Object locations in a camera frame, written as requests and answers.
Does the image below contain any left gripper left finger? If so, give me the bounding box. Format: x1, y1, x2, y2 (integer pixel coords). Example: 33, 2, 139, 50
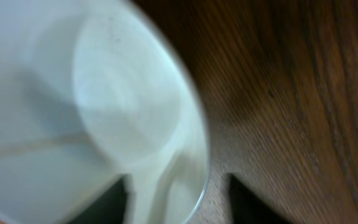
68, 176, 128, 224

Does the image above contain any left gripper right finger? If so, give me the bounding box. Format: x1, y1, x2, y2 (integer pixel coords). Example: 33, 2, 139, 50
228, 173, 291, 224

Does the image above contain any white small bowl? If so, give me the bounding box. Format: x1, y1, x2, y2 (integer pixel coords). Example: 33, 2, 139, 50
0, 0, 209, 223

